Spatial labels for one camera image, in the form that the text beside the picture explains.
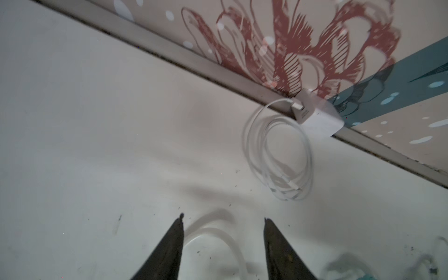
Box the teal charger with cable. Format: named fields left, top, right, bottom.
left=319, top=253, right=380, bottom=280

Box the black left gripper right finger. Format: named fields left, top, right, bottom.
left=264, top=218, right=317, bottom=280

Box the white charger with cable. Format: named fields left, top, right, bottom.
left=242, top=91, right=344, bottom=201

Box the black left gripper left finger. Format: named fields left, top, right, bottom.
left=131, top=213, right=184, bottom=280

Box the white power strip cord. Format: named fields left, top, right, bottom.
left=184, top=227, right=249, bottom=280

